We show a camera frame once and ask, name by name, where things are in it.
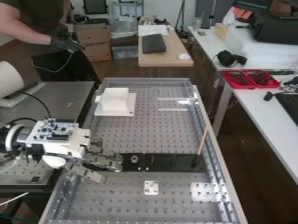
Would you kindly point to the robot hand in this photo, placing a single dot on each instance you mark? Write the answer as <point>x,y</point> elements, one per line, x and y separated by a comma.
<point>61,140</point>

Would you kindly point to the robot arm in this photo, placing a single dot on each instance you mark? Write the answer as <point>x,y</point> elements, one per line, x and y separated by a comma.
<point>17,139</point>

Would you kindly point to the small white box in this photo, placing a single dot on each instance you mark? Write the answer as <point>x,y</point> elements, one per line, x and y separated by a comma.
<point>115,100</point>

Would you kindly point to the small square metal plate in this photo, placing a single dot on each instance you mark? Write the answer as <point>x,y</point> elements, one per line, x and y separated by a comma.
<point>151,188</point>

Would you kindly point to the cardboard box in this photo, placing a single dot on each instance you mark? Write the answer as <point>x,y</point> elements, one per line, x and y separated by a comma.
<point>99,52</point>
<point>92,34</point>

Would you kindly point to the thin stick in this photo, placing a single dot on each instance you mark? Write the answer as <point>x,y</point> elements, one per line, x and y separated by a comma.
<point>202,136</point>

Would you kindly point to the clear box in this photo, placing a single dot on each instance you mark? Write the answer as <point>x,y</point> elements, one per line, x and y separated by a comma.
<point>201,110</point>

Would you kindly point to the wooden desk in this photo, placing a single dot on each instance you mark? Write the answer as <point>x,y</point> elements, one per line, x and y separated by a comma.
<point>170,58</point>

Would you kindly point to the dark flat laptop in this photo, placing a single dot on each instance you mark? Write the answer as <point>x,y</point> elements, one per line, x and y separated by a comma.
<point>153,43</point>

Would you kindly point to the white mouse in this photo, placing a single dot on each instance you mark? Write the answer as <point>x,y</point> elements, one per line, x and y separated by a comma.
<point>184,56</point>

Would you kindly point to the person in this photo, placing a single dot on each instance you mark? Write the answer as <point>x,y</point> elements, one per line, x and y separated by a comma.
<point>35,15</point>

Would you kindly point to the red tray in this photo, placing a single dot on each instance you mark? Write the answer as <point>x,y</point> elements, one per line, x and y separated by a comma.
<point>265,78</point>
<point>238,80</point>

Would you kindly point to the black headphones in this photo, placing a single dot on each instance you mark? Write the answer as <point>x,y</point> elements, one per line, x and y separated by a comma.
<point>230,58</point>

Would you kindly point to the white desk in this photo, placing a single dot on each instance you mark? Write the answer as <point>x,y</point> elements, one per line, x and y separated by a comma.
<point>266,53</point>
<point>266,126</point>

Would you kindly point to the black keyboard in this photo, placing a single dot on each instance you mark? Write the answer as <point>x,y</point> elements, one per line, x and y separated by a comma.
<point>290,106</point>

